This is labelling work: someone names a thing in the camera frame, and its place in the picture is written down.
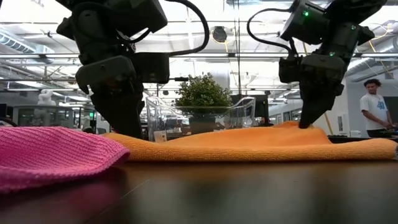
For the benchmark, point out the artificial green potted plant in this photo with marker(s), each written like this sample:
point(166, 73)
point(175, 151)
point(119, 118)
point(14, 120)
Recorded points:
point(202, 93)

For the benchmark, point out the pink microfiber towel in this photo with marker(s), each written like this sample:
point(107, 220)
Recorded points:
point(46, 155)

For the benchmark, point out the clear plastic bin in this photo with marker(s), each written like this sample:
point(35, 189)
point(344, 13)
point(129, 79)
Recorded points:
point(155, 118)

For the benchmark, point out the grey glass-front enclosure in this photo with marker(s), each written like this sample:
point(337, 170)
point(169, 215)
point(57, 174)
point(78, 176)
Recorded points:
point(43, 116)

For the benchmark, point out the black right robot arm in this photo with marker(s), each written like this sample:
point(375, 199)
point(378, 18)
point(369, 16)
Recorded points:
point(342, 31)

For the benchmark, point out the person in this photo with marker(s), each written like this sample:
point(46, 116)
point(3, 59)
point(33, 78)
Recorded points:
point(374, 109)

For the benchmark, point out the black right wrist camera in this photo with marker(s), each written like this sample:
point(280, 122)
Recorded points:
point(289, 70)

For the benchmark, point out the yellow leaning pole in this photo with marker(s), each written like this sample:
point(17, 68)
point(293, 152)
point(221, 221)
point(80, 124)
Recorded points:
point(327, 124)

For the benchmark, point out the orange microfiber towel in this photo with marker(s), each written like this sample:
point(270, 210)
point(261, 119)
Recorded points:
point(248, 146)

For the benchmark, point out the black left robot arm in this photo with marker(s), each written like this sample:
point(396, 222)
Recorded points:
point(93, 18)

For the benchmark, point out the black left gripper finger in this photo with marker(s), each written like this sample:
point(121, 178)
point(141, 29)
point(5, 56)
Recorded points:
point(115, 115)
point(135, 109)

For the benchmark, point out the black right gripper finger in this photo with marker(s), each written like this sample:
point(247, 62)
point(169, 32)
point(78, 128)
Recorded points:
point(309, 109)
point(326, 102)

